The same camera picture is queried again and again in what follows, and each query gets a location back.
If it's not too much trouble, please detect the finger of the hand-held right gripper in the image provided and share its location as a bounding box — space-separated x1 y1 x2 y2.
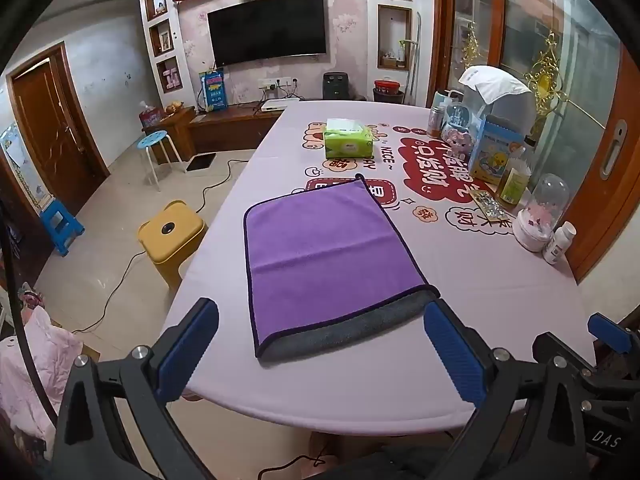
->
587 312 640 361
532 332 597 387

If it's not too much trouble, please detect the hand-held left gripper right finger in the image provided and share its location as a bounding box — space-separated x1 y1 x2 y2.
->
424 298 588 480

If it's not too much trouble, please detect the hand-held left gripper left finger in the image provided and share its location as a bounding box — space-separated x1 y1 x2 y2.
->
52 298 221 480

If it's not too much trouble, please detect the purple towel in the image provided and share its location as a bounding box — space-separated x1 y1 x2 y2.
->
243 174 441 362

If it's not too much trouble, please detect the small white bottle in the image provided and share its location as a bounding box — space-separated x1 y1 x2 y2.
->
543 221 577 265

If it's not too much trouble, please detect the yellow plastic stool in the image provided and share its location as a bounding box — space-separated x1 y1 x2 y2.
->
137 200 208 291

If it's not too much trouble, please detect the pink printed tablecloth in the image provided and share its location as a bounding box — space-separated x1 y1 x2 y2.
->
162 100 598 436

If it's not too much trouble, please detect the glass dome ornament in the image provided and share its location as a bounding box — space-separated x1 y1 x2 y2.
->
512 173 571 252

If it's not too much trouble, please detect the silver blister pack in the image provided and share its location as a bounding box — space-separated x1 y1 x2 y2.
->
470 191 511 222

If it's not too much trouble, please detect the pink garment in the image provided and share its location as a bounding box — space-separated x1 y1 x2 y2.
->
0 305 86 456

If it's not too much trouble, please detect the yellow-green carton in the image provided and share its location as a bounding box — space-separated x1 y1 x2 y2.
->
495 147 533 206

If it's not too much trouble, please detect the blue step stool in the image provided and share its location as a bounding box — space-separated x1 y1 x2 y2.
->
39 199 86 257

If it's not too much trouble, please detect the blue cartoon box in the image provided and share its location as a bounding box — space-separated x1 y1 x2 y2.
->
467 115 523 184

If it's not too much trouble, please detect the blue round stool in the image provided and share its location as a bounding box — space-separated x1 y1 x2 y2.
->
136 130 183 192

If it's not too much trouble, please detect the pink plush toy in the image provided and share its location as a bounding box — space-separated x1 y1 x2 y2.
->
442 122 476 161

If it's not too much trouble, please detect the brown wooden television cabinet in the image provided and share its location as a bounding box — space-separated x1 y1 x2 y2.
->
155 102 286 163

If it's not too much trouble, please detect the glass jar with metal lid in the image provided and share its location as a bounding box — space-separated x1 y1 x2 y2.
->
426 106 446 138

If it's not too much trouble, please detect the red tissue box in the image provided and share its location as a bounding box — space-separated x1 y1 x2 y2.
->
139 101 166 128

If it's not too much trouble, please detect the blue snow globe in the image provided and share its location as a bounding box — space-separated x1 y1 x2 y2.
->
442 101 473 133

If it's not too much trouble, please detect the green tissue pack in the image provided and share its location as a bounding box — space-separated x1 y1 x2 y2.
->
322 118 375 159

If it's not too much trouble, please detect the blue printed board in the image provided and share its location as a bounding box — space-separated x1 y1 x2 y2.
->
198 67 228 111

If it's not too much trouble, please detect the brown wooden door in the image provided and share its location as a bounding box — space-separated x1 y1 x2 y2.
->
7 42 111 216

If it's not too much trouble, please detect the gold hanging ornament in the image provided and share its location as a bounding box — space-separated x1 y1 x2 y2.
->
525 32 566 116

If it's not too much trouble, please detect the red waste bin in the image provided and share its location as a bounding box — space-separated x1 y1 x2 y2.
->
372 80 406 106

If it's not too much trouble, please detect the white covered appliance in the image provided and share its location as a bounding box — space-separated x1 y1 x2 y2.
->
459 66 536 136

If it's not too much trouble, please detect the black air fryer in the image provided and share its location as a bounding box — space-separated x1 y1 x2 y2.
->
322 72 352 101

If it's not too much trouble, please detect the black curved television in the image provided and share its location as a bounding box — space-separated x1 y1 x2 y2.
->
207 0 328 67

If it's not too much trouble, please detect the black floor cable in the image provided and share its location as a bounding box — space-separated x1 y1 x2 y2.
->
72 159 251 333

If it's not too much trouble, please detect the glass door with wooden frame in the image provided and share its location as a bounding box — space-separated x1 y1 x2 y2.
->
435 0 640 281

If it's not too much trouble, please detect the wall chart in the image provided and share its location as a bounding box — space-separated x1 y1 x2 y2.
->
0 122 48 211

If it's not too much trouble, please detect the mop with metal handle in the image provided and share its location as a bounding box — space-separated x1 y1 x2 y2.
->
402 10 423 103

